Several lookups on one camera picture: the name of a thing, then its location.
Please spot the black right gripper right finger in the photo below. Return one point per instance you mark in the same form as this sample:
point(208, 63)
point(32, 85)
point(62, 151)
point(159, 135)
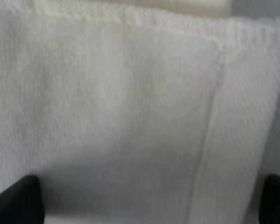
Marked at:
point(269, 208)

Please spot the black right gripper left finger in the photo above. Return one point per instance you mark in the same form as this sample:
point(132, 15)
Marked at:
point(22, 203)

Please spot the white terry towel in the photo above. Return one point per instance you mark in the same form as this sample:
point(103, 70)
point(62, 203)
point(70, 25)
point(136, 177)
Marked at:
point(135, 115)

